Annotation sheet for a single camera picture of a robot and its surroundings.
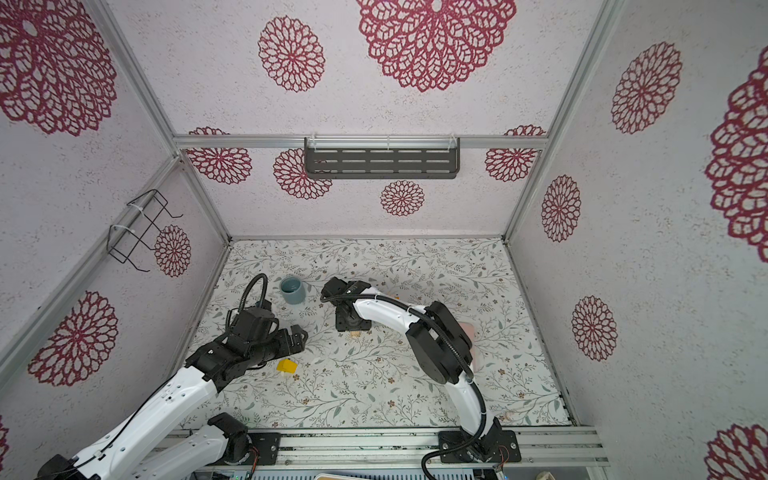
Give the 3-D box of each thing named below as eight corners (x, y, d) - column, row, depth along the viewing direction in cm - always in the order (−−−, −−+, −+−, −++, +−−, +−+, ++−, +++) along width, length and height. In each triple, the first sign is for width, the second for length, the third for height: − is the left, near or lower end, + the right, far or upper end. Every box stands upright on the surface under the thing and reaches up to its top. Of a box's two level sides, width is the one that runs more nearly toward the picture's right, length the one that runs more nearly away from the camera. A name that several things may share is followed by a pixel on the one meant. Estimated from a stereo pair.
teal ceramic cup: (283, 304, 103) (278, 293, 98) (287, 287, 108) (282, 276, 103) (303, 304, 103) (299, 293, 98) (306, 287, 108) (303, 276, 103)
